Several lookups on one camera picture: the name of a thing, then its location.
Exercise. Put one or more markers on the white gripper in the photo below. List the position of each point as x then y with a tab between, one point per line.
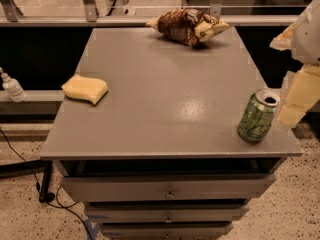
307	39

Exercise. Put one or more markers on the green soda can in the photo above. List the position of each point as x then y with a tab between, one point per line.
258	115

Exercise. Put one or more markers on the brown chip bag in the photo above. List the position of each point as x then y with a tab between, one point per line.
188	26

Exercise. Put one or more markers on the grey drawer cabinet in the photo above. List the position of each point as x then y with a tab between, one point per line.
169	110

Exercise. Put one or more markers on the middle grey drawer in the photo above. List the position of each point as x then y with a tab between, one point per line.
167	214

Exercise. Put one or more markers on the grey drawer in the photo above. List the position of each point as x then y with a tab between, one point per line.
167	187
165	230
167	214

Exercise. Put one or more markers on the yellow sponge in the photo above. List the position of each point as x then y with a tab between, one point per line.
85	88

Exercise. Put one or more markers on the top grey drawer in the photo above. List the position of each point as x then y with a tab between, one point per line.
167	187

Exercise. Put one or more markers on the bottom grey drawer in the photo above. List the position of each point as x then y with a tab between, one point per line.
165	230

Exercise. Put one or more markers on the black table leg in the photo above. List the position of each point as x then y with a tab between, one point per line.
44	194

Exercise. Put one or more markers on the white spray bottle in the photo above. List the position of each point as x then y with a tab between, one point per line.
13	88

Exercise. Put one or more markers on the grey metal rail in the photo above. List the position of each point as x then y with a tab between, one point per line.
137	21

